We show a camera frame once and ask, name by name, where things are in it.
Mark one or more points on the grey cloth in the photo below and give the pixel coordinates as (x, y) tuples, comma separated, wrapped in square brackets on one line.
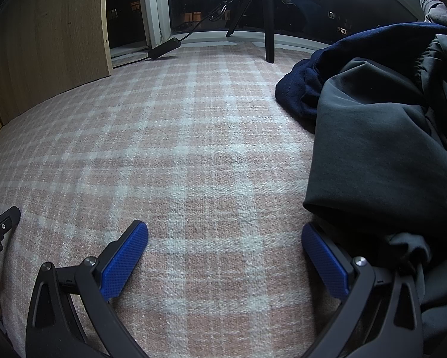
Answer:
[(438, 11)]

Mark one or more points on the pink plaid blanket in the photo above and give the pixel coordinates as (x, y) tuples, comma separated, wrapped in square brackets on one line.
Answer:
[(171, 138)]

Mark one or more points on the black tripod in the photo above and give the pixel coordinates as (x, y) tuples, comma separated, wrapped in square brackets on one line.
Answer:
[(269, 26)]

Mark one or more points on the black power adapter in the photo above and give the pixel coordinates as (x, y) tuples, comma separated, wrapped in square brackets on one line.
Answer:
[(163, 48)]

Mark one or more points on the grey-green hoodie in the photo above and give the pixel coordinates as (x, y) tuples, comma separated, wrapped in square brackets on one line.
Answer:
[(376, 138)]

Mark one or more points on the navy blue garment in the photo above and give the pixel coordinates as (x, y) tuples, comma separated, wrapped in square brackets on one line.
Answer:
[(302, 82)]

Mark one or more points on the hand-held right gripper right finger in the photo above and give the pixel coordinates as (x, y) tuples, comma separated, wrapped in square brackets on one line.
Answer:
[(324, 261)]

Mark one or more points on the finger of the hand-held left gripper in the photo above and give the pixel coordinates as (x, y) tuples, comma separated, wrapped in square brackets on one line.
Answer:
[(8, 218)]

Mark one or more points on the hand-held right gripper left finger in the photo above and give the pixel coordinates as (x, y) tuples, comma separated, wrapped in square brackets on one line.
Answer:
[(124, 257)]

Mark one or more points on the light wooden board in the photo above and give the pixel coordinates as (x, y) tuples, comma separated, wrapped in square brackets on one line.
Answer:
[(52, 26)]

